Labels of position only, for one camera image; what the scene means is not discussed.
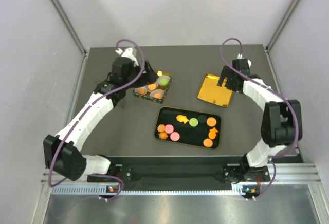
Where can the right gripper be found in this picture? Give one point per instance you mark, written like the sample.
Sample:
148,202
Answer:
227,72

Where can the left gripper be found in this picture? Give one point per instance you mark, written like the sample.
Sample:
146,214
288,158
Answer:
145,78

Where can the orange round biscuit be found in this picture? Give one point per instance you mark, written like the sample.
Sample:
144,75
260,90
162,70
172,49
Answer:
152,87

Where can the green sandwich cookie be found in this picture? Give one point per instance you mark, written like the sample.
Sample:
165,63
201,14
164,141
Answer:
193,122
163,82

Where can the green christmas cookie tin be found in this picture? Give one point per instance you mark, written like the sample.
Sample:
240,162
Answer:
165,89

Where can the orange biscuit stack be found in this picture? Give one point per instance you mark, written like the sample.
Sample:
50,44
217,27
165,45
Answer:
142,91

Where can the orange swirl cookie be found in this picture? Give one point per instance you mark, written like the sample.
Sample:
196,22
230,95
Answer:
163,135
158,95

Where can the gold tin lid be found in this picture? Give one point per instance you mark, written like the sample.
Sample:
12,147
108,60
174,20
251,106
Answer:
212,93

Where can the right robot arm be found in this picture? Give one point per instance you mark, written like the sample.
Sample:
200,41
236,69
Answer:
281,123

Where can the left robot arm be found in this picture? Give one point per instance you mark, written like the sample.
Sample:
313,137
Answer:
62,152

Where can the white paper cupcake liner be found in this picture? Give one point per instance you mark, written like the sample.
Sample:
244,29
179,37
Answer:
136,90
163,76
154,90

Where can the orange biscuit top right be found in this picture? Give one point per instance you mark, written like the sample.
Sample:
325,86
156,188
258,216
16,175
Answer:
211,122

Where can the orange fish cookie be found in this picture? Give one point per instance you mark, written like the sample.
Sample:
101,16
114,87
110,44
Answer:
212,133
182,119

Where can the orange biscuit left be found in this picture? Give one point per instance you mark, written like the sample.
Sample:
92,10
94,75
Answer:
161,128

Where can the pink sandwich cookie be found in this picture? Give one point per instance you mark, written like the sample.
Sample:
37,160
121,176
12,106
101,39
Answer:
169,129
175,136

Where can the black gold-rimmed tray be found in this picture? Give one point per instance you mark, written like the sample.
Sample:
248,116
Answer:
193,136

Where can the orange biscuit bottom right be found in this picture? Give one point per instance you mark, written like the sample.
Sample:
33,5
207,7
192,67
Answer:
208,143

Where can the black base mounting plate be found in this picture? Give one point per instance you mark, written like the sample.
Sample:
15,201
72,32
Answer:
220,168

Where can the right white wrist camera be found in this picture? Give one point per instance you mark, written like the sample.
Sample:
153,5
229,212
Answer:
241,57

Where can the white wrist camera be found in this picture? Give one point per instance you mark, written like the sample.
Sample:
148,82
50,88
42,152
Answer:
241,57
129,52

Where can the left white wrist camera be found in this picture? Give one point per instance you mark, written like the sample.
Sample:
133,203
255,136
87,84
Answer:
129,52

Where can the left aluminium frame post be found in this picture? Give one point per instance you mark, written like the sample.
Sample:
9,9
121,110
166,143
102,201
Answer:
68,25

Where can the aluminium frame post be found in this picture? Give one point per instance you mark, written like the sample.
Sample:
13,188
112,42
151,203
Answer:
282,24
68,25

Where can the right aluminium frame post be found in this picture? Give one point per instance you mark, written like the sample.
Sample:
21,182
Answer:
282,24

